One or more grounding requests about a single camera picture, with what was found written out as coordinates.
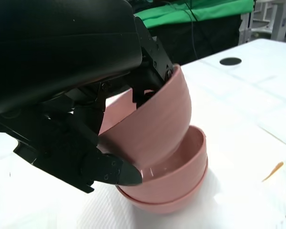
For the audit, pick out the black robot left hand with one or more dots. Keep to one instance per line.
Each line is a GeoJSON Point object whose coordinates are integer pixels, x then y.
{"type": "Point", "coordinates": [50, 47]}

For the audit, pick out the pink plastic bowl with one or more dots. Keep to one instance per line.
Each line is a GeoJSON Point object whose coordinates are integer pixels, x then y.
{"type": "Point", "coordinates": [188, 162]}
{"type": "Point", "coordinates": [157, 124]}
{"type": "Point", "coordinates": [162, 206]}

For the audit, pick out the green cloth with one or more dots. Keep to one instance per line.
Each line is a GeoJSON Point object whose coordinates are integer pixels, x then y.
{"type": "Point", "coordinates": [181, 12]}

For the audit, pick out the black backdrop cloth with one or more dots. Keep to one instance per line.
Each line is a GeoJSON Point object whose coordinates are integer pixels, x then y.
{"type": "Point", "coordinates": [217, 35]}

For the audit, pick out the black round table grommet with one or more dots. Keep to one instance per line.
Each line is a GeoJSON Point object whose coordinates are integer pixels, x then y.
{"type": "Point", "coordinates": [230, 61]}

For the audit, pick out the orange sliver scrap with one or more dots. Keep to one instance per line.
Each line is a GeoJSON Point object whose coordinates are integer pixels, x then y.
{"type": "Point", "coordinates": [272, 171]}

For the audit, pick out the white metal table frame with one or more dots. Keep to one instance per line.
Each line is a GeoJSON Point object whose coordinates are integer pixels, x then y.
{"type": "Point", "coordinates": [269, 21]}

